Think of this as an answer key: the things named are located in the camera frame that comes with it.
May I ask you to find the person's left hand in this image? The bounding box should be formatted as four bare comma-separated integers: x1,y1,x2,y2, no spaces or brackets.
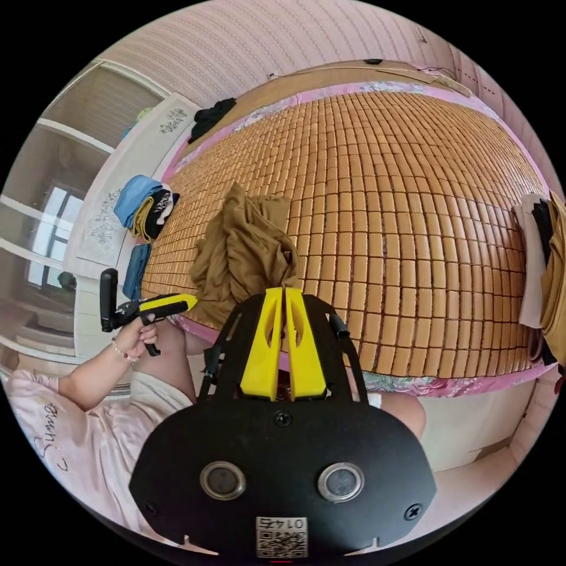
112,311,160,363

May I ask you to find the pile of clothes with blue garment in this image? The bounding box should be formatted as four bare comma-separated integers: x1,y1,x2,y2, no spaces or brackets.
113,175,180,301

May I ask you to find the white headboard with floral print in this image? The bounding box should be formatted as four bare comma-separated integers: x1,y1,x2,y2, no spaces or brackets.
61,91,200,276

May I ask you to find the person's body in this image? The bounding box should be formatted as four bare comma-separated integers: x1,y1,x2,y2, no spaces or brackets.
0,321,428,549

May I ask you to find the person's left forearm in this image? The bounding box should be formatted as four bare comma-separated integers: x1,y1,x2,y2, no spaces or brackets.
57,338,136,411

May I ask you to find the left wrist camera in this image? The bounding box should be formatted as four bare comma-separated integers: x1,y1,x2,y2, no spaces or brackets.
100,268,120,333

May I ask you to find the brown long sleeve shirt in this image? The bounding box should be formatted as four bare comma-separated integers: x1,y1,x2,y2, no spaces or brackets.
189,182,301,331

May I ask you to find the white cupboard with shelves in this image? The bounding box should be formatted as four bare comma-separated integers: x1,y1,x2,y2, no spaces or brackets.
0,57,174,364

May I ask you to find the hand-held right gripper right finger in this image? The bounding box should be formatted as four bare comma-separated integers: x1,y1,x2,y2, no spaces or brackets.
284,287,329,402

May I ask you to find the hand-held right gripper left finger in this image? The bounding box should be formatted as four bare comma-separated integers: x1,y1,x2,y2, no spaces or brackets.
239,287,284,402

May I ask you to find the pile of beige and brown clothes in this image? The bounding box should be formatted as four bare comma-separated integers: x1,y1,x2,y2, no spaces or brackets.
512,190,566,367

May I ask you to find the black garment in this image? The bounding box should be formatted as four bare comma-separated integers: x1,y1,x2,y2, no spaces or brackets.
187,97,238,145

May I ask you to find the bed with woven mat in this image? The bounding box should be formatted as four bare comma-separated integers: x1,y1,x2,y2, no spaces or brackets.
139,58,563,399

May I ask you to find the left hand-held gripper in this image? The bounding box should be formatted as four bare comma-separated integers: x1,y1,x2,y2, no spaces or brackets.
114,295,199,357

